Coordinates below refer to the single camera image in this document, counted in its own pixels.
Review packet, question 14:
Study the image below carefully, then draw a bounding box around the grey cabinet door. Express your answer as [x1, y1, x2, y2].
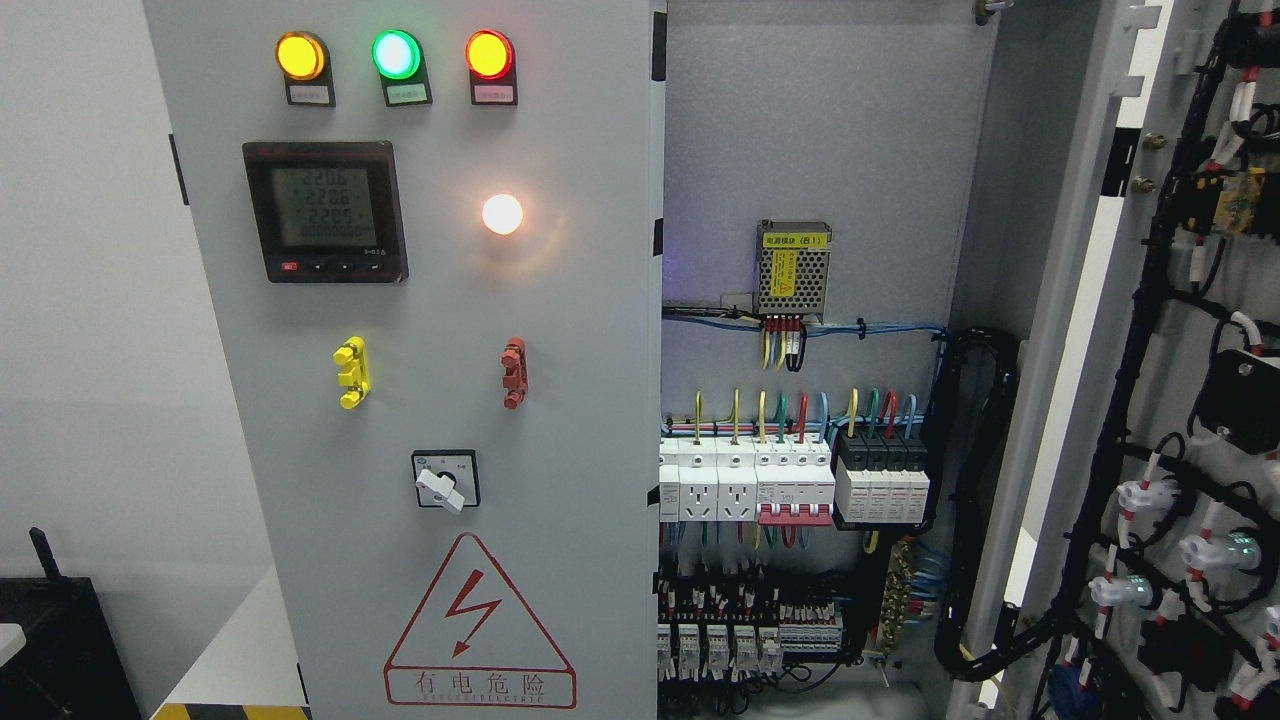
[143, 1, 663, 719]
[952, 1, 1277, 719]

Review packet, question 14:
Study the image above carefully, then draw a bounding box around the red terminal connector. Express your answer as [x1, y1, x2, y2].
[500, 336, 529, 410]

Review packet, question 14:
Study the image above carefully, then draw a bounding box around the white socket breaker row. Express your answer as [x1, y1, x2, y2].
[658, 436, 758, 521]

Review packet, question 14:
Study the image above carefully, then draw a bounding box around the metal mesh power supply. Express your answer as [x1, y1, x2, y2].
[754, 219, 832, 319]

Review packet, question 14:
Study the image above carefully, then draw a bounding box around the white glowing indicator lamp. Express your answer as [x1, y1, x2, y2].
[481, 193, 525, 236]

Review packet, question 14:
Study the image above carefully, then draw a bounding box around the black white surge protector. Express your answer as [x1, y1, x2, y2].
[833, 430, 934, 533]

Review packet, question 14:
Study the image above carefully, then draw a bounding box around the grey cabinet body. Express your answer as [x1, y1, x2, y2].
[655, 0, 1111, 720]

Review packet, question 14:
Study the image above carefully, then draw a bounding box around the yellow terminal connector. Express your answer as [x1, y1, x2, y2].
[332, 336, 371, 410]

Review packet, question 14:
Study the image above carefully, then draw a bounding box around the red electric hazard sticker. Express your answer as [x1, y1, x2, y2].
[383, 532, 577, 710]

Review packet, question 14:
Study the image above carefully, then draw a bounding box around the red indicator lamp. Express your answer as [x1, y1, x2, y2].
[465, 28, 518, 106]

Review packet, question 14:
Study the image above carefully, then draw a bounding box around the black digital power meter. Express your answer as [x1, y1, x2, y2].
[242, 140, 410, 283]

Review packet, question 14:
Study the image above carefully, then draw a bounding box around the brass right terminal bar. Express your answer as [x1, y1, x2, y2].
[876, 537, 915, 657]

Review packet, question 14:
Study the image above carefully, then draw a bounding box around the green indicator lamp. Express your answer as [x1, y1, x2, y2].
[371, 29, 433, 108]

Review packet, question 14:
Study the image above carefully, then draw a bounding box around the yellow indicator lamp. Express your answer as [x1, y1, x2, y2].
[275, 31, 337, 108]

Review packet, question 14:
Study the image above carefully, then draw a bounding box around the black box at left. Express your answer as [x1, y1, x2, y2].
[1, 527, 142, 719]

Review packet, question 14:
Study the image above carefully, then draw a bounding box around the red handled circuit breaker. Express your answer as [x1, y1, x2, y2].
[755, 438, 835, 527]

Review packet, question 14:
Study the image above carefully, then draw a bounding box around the white rotary selector switch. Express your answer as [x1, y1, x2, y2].
[411, 448, 481, 514]

